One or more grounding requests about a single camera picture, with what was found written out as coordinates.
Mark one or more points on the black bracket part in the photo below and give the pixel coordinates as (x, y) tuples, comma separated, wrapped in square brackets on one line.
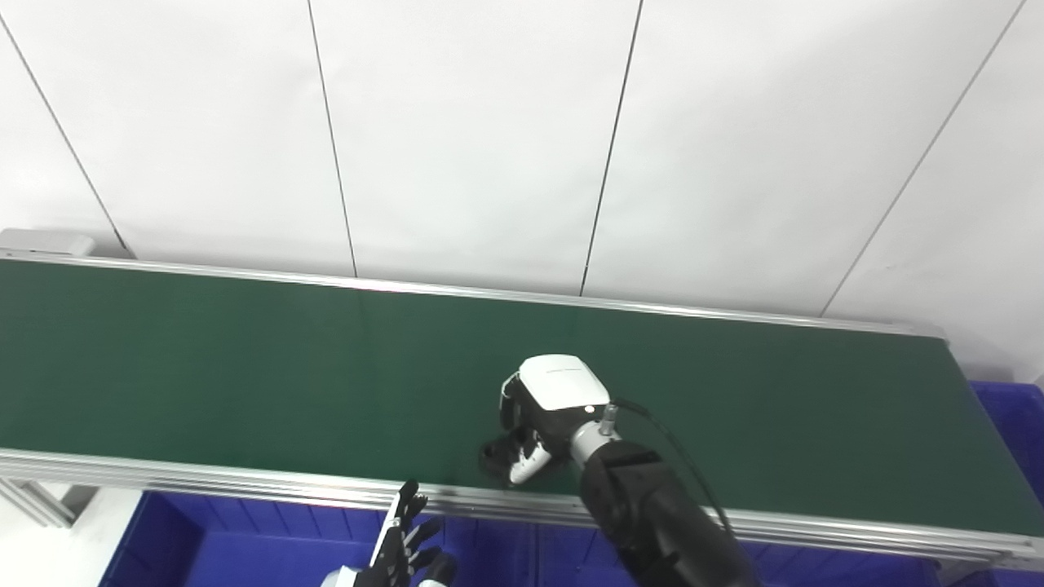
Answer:
[(493, 452)]

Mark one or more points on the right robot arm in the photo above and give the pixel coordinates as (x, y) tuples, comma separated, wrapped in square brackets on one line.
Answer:
[(652, 514)]

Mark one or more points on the blue plastic bin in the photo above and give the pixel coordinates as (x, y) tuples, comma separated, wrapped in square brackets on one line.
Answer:
[(1015, 432), (245, 546), (522, 562)]

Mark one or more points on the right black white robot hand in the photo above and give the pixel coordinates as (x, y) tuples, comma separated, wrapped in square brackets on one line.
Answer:
[(559, 387)]

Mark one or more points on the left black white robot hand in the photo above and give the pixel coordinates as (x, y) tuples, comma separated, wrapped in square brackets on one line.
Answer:
[(395, 558)]

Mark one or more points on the green conveyor belt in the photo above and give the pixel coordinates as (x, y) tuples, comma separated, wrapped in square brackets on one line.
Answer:
[(245, 375), (245, 483)]

